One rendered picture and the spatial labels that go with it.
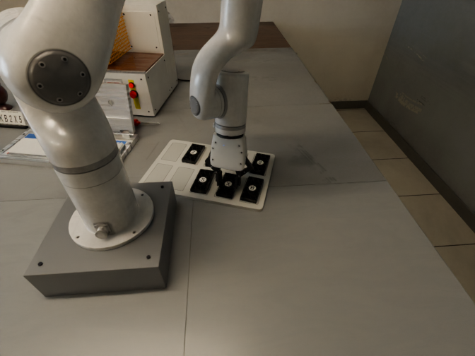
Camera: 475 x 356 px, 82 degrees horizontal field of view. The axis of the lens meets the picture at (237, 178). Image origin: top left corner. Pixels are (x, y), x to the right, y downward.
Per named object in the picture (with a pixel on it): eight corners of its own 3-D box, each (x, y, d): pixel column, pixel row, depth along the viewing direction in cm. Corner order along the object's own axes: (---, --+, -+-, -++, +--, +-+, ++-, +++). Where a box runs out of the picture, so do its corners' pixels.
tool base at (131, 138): (-5, 162, 95) (-11, 154, 92) (35, 130, 110) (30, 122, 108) (114, 173, 90) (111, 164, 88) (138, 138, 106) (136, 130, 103)
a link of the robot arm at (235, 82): (225, 130, 68) (252, 123, 73) (226, 74, 61) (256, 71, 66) (206, 120, 73) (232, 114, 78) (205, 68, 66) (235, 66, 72)
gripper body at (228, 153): (208, 131, 72) (208, 168, 78) (245, 136, 70) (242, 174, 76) (216, 122, 78) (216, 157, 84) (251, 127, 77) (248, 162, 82)
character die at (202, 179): (190, 191, 83) (189, 188, 82) (201, 171, 90) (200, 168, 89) (206, 194, 82) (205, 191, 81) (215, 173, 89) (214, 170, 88)
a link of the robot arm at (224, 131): (208, 124, 71) (208, 135, 72) (242, 128, 69) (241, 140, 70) (218, 115, 78) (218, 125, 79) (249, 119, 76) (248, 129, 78)
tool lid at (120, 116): (8, 78, 97) (13, 77, 98) (27, 128, 106) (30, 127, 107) (125, 84, 92) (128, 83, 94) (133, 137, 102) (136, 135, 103)
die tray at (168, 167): (136, 188, 85) (135, 186, 84) (171, 141, 104) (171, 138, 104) (261, 212, 78) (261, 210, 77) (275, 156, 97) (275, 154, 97)
